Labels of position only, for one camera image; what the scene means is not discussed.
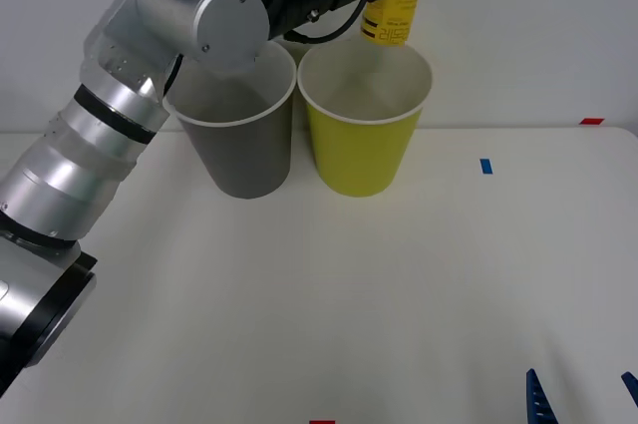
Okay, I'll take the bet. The yellow bottle with black cap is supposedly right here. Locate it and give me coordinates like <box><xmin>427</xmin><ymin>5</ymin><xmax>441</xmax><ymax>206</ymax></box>
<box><xmin>359</xmin><ymin>0</ymin><xmax>431</xmax><ymax>49</ymax></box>

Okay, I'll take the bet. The yellow-green plastic waste bin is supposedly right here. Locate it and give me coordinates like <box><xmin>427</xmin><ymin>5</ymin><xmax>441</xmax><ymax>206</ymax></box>
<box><xmin>296</xmin><ymin>41</ymin><xmax>435</xmax><ymax>200</ymax></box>

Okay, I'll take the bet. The grey plastic waste bin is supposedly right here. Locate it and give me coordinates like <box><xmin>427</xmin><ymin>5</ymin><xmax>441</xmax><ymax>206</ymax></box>
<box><xmin>162</xmin><ymin>39</ymin><xmax>299</xmax><ymax>201</ymax></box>

